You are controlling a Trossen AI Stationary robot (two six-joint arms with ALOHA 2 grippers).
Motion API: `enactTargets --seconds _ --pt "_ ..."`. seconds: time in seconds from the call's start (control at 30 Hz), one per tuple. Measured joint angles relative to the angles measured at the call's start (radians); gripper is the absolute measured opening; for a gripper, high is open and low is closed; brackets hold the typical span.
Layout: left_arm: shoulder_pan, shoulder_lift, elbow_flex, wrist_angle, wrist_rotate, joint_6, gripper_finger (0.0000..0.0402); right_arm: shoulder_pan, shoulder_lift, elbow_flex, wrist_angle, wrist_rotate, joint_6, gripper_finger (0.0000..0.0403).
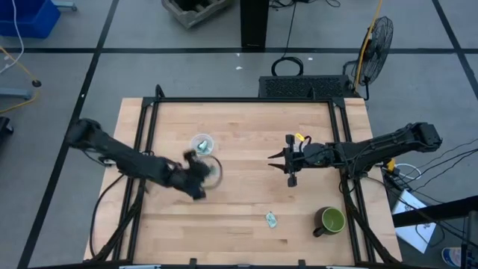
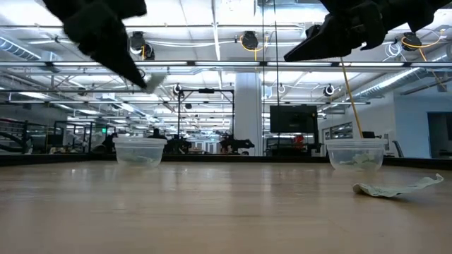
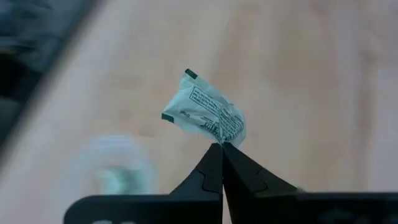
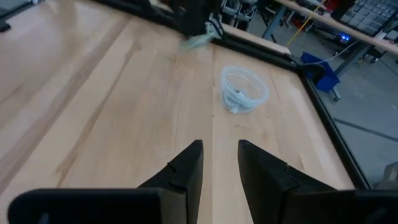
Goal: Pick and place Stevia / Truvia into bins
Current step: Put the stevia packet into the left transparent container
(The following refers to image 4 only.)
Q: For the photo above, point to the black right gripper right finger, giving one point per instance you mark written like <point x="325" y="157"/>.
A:
<point x="264" y="180"/>

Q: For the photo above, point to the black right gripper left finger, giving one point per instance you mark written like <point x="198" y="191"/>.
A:
<point x="186" y="174"/>

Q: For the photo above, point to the green white sweetener packet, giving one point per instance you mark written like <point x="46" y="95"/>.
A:
<point x="199" y="41"/>

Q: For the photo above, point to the clear plastic bowl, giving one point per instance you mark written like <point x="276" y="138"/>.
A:
<point x="248" y="84"/>

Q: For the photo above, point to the grey metal bench foot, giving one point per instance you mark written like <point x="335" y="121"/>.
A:
<point x="335" y="95"/>

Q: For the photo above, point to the blue plastic bin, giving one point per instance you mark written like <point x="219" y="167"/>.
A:
<point x="321" y="74"/>

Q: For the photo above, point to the black device with blue light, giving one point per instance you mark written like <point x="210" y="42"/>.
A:
<point x="344" y="38"/>

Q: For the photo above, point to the wooden top workbench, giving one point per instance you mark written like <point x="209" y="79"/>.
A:
<point x="357" y="32"/>

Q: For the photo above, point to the grey parts drawer cabinet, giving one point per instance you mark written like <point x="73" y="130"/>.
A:
<point x="370" y="15"/>

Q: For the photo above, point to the black aluminium table frame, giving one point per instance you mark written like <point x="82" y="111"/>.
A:
<point x="264" y="53"/>

